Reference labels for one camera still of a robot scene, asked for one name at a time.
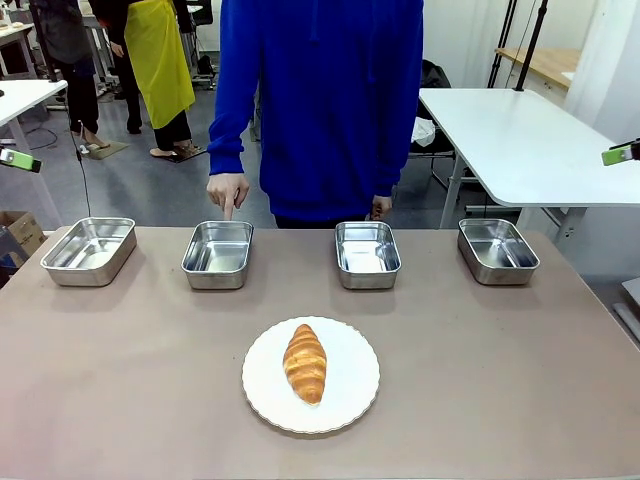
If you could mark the black tripod stand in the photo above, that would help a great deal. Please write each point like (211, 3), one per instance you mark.
(525, 45)

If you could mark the person in blue hoodie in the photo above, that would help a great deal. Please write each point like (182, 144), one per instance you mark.
(320, 100)

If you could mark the large white side table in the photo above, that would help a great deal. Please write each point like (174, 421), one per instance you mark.
(525, 145)

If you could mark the person's right hand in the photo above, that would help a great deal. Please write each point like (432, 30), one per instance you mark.
(226, 189)

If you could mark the wooden top workbench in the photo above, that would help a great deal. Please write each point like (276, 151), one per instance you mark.
(542, 62)

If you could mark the person in yellow apron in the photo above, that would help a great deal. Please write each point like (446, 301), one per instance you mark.
(157, 65)

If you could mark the golden brown croissant bread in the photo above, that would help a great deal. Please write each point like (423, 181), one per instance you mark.
(305, 363)

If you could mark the small white side table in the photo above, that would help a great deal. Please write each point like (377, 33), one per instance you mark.
(22, 100)

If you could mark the white scalloped round plate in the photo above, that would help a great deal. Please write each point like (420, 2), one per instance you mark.
(350, 380)

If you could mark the person in dark clothes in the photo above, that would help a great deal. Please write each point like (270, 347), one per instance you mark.
(75, 55)

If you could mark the person's left hand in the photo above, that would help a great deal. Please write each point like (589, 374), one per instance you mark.
(382, 205)

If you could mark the stainless steel rectangular container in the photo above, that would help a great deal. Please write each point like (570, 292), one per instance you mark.
(90, 250)
(496, 250)
(218, 255)
(366, 255)

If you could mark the black office chair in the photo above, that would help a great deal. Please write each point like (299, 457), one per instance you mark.
(436, 120)

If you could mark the brown cardboard box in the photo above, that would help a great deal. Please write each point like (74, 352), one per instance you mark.
(21, 231)

